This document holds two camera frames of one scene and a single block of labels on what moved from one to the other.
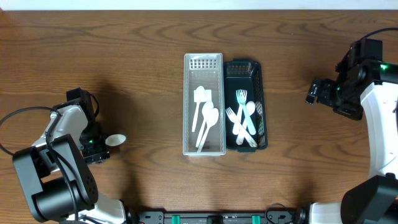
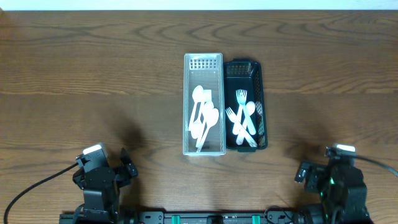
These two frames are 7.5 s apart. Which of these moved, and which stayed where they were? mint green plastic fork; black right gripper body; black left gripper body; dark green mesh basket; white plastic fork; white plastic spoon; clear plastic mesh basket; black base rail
Moved: black right gripper body; black left gripper body
Stayed: black base rail; mint green plastic fork; dark green mesh basket; white plastic spoon; white plastic fork; clear plastic mesh basket
